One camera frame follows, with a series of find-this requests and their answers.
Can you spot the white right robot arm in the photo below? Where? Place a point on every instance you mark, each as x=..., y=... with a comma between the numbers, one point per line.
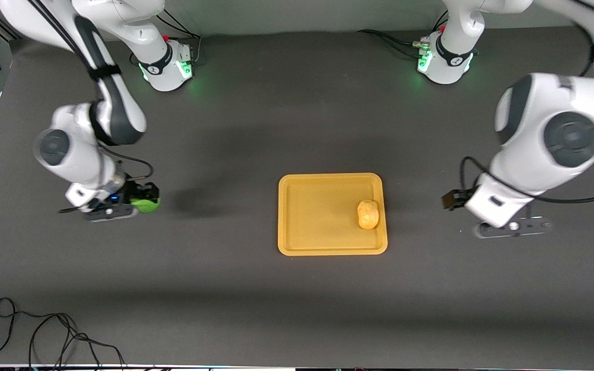
x=78, y=165

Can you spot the yellow potato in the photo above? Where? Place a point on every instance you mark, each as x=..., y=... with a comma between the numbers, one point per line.
x=368, y=215

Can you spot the yellow plastic tray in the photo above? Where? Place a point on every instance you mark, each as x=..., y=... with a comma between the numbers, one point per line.
x=317, y=221

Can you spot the green apple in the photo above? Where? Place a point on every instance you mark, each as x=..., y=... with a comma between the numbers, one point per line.
x=148, y=206

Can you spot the dark grey table mat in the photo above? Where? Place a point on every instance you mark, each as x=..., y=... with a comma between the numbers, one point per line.
x=225, y=129

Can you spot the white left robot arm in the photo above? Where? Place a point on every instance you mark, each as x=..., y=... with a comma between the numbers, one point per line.
x=534, y=103

